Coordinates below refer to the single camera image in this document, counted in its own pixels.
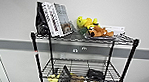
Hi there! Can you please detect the grey printed box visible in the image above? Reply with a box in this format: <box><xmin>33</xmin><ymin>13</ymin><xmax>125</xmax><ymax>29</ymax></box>
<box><xmin>51</xmin><ymin>2</ymin><xmax>77</xmax><ymax>37</ymax></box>

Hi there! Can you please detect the white wall outlet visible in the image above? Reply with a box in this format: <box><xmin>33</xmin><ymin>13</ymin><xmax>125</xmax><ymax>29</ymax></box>
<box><xmin>71</xmin><ymin>47</ymin><xmax>79</xmax><ymax>54</ymax></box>

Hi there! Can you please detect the brown cardboard carton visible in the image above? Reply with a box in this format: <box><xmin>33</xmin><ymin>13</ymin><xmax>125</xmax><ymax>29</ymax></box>
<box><xmin>69</xmin><ymin>73</ymin><xmax>89</xmax><ymax>82</ymax></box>

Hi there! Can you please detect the orange plush toy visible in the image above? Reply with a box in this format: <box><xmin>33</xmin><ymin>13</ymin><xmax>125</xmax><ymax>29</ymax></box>
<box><xmin>87</xmin><ymin>23</ymin><xmax>117</xmax><ymax>39</ymax></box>

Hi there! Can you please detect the white printed box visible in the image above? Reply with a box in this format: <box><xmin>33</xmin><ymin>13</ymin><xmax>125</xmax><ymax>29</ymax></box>
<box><xmin>39</xmin><ymin>1</ymin><xmax>67</xmax><ymax>38</ymax></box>

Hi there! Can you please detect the round white wall socket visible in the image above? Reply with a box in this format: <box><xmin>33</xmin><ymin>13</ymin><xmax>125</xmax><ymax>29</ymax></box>
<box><xmin>81</xmin><ymin>45</ymin><xmax>88</xmax><ymax>52</ymax></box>

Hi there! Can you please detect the flat white box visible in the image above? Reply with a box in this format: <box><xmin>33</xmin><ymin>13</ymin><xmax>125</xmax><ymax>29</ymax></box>
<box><xmin>102</xmin><ymin>24</ymin><xmax>127</xmax><ymax>35</ymax></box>

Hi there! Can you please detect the black wire shelf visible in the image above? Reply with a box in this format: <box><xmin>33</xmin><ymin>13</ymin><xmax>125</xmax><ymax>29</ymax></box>
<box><xmin>26</xmin><ymin>26</ymin><xmax>142</xmax><ymax>82</ymax></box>

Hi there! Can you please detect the tall black pouch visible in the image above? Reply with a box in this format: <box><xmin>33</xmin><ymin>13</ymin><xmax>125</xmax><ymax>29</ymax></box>
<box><xmin>33</xmin><ymin>0</ymin><xmax>56</xmax><ymax>37</ymax></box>

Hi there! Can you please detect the black box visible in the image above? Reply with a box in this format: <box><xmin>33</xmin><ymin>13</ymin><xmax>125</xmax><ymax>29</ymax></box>
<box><xmin>85</xmin><ymin>68</ymin><xmax>106</xmax><ymax>82</ymax></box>

